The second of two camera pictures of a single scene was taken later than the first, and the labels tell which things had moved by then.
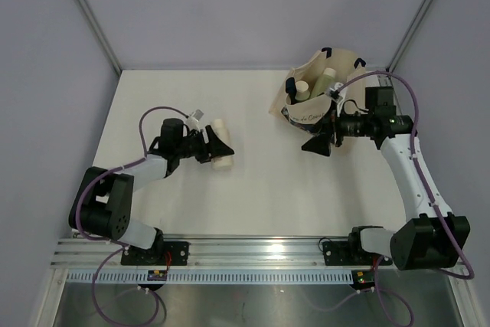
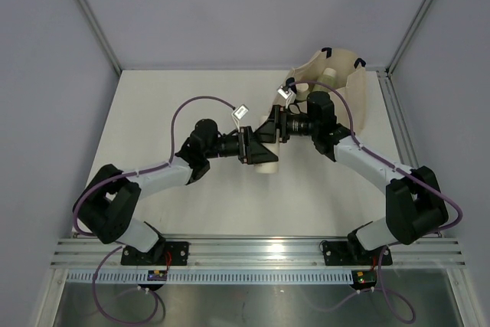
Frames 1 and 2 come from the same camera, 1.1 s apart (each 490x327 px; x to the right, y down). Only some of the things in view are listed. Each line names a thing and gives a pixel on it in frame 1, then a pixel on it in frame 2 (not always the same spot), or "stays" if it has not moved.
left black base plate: (155, 255) stays
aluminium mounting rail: (206, 253) stays
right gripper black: (321, 143) → (278, 119)
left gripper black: (216, 146) → (250, 151)
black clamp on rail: (349, 253) stays
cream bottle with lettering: (222, 162) → (270, 167)
